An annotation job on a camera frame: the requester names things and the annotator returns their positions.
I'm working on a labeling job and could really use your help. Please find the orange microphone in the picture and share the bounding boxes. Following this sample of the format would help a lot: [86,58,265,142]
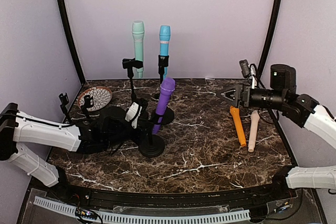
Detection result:
[229,106,247,147]

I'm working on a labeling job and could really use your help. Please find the black stand of purple microphone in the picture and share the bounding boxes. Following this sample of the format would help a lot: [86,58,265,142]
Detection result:
[139,113,165,157]

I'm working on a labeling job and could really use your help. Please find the beige microphone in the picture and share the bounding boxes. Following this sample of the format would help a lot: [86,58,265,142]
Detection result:
[248,111,260,153]

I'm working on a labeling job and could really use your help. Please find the purple microphone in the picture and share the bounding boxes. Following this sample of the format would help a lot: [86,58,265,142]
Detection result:
[155,77,175,123]

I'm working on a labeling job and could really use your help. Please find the black stand of beige microphone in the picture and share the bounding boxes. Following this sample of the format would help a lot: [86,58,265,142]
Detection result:
[81,95,94,122]

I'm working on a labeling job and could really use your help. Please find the black stand of mint microphone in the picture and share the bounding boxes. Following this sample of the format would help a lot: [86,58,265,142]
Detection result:
[122,58,143,102]

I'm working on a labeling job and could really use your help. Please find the black stand of blue microphone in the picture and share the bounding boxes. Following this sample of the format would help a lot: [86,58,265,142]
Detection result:
[151,54,175,125]

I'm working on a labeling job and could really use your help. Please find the black stand of orange microphone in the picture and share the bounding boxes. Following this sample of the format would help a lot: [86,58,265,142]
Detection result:
[59,93,72,123]

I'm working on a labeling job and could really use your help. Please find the blue microphone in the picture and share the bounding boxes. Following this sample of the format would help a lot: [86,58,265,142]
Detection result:
[159,25,171,83]

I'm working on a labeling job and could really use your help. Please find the mint green microphone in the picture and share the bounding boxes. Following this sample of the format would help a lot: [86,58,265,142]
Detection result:
[132,20,145,62]

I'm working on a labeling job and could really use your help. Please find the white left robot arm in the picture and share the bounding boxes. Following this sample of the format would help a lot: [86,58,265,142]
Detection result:
[1,103,149,201]

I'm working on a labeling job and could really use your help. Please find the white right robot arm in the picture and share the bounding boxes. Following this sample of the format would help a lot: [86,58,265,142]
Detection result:
[216,64,335,200]

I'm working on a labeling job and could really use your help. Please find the flower pattern ceramic plate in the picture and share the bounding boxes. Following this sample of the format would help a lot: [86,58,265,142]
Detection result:
[77,86,112,112]

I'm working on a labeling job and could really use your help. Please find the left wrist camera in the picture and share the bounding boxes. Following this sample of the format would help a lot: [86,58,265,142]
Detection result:
[125,98,149,129]

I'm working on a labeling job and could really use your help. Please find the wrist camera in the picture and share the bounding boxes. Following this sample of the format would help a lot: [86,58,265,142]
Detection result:
[125,98,149,129]
[239,59,259,89]

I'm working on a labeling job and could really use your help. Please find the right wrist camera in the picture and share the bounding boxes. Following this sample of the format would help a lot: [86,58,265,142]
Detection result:
[239,59,259,89]

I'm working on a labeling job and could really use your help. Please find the black front rail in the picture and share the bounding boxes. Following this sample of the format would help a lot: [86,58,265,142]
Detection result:
[47,184,287,209]

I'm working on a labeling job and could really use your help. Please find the right black frame post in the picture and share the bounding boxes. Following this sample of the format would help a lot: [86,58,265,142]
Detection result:
[257,0,281,78]

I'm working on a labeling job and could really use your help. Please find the black frame post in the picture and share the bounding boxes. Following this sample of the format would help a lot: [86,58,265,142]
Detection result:
[57,0,86,85]
[257,0,281,78]

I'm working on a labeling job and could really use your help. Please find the white slotted cable duct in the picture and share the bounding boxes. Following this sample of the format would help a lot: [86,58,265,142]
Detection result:
[33,196,250,223]

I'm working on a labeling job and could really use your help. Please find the left black frame post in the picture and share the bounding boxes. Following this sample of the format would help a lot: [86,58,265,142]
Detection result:
[57,0,86,85]

